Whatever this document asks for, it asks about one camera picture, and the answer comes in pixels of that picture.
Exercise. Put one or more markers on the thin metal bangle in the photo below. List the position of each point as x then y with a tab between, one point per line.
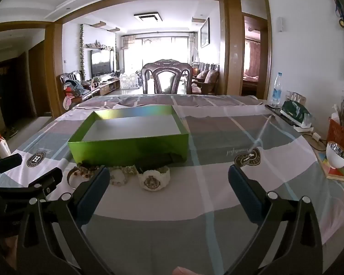
69	181

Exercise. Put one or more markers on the rectangular ceiling lamp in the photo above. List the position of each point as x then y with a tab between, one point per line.
148	16

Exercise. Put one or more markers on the green bordered mat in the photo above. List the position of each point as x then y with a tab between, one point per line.
126	146

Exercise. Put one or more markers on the white bowl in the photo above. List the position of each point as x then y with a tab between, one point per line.
335	159

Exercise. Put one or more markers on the green ivy garland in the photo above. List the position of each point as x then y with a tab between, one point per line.
82	51

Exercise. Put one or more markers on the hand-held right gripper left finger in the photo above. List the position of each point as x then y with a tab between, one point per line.
92	194

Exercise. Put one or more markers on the green tissue box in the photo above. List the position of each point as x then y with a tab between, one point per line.
295	111

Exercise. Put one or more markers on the white wall box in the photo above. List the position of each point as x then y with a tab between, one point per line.
281	24

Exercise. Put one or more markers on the framed wall picture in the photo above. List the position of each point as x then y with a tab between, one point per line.
205	33

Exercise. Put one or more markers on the wooden television cabinet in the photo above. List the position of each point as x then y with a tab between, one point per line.
107	87

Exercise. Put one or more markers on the flat screen television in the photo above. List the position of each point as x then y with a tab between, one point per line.
102	63

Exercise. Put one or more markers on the wooden armchair with clothes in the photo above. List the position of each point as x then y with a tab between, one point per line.
74	87

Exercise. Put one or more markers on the wooden sofa with cushions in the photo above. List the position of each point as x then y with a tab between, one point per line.
207	77

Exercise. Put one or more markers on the red and white bag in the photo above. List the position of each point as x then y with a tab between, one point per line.
0	146

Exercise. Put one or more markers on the colourful flat board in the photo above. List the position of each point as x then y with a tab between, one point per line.
334	174

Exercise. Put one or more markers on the person's right hand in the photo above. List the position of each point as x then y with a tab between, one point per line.
183	271

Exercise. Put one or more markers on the clear water bottle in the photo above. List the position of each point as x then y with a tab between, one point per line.
277	90

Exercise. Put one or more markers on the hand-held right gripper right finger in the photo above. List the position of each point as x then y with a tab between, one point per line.
246	196

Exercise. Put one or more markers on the orange woven basket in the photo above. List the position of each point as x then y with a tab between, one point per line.
339	133

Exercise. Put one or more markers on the carved wooden dining chair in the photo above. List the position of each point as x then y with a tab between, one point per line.
166	81

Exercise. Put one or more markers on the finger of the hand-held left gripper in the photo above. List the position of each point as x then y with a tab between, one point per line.
5	163
47	179

